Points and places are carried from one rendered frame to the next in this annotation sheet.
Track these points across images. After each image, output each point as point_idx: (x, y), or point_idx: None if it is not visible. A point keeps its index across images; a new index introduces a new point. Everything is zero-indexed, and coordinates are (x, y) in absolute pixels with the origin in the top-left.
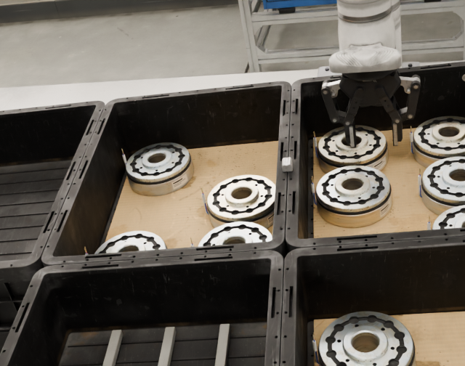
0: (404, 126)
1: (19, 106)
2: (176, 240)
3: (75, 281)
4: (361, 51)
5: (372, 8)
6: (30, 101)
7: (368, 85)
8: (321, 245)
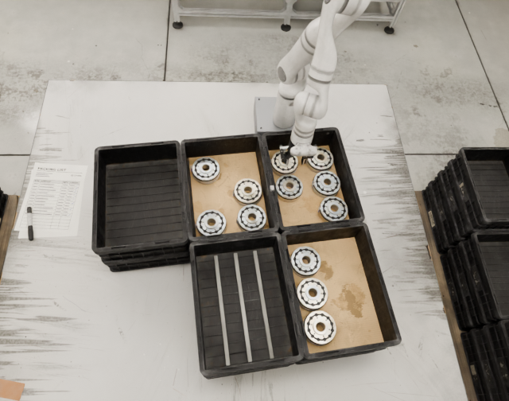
0: None
1: (94, 96)
2: (223, 208)
3: (204, 246)
4: (302, 148)
5: (309, 134)
6: (99, 93)
7: None
8: (292, 229)
